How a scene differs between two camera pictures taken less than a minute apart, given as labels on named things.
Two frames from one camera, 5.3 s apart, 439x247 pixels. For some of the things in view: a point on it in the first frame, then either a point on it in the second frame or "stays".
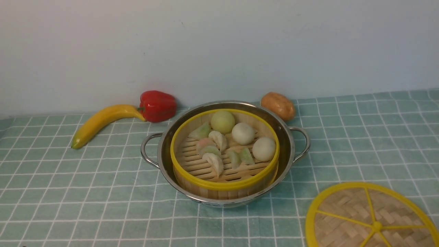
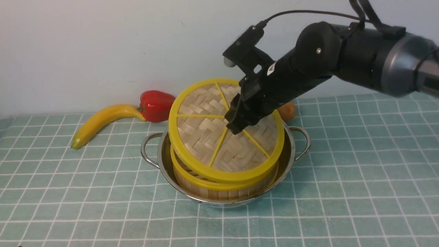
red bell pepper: x=156 y=106 stays
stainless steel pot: x=156 y=149 stays
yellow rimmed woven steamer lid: x=359 y=214 to x=200 y=141
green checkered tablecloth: x=106 y=193 stays
